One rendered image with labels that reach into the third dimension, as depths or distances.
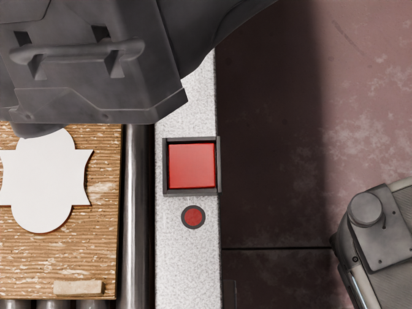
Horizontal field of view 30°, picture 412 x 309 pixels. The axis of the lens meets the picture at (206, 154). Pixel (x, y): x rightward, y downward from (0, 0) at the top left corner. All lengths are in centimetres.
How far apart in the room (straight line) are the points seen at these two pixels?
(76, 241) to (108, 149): 12
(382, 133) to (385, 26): 31
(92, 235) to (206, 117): 22
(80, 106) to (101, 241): 61
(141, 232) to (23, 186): 16
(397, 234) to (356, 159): 38
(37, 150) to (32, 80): 62
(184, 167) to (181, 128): 6
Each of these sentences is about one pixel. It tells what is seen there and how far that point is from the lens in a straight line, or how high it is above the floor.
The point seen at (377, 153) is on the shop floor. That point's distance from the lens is 200.
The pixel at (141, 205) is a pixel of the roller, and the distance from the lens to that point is 99.
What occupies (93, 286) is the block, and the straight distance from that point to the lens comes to 93.
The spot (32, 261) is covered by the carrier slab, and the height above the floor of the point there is 94.
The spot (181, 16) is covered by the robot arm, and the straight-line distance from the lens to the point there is 35.
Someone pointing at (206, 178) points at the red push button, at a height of 93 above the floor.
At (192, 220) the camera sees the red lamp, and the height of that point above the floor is 92.
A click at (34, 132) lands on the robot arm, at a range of 42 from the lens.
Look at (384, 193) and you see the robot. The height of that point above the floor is 28.
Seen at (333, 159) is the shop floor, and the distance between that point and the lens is 198.
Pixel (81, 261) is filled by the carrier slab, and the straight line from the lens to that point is 97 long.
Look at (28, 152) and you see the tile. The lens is 100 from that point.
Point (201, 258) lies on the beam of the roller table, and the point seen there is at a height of 91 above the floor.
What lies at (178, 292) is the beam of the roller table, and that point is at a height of 92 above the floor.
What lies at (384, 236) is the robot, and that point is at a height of 28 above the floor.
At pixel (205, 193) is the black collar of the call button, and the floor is 93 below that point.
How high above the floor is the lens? 187
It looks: 72 degrees down
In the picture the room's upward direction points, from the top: 5 degrees counter-clockwise
